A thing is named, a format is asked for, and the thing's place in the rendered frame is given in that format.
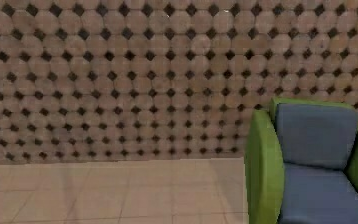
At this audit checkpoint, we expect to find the green armchair with blue cushions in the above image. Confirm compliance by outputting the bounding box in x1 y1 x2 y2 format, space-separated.
244 96 358 224

